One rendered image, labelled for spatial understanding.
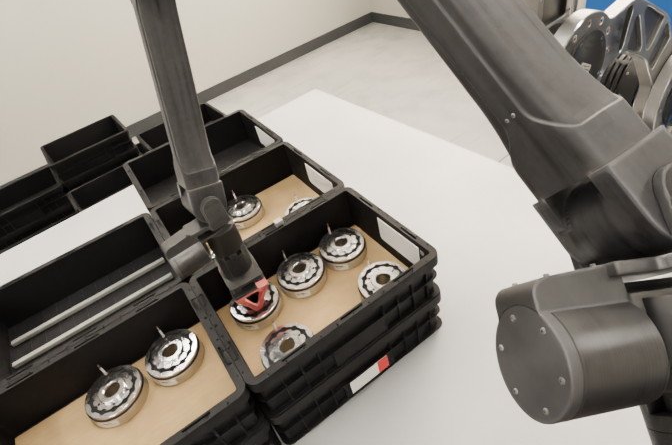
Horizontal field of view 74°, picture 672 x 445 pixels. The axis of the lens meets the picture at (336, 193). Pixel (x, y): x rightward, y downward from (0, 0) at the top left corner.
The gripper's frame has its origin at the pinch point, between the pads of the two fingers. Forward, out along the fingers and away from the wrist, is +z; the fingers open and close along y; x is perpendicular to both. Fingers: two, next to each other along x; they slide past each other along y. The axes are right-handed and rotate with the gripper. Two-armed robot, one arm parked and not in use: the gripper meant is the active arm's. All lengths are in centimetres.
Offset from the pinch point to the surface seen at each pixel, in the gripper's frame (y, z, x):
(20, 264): -79, 17, -56
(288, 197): -29.2, 4.1, 21.0
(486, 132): -106, 87, 170
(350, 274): 4.6, 4.2, 19.8
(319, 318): 10.2, 4.2, 9.1
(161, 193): -60, 4, -8
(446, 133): -123, 87, 153
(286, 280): -0.3, 1.2, 7.5
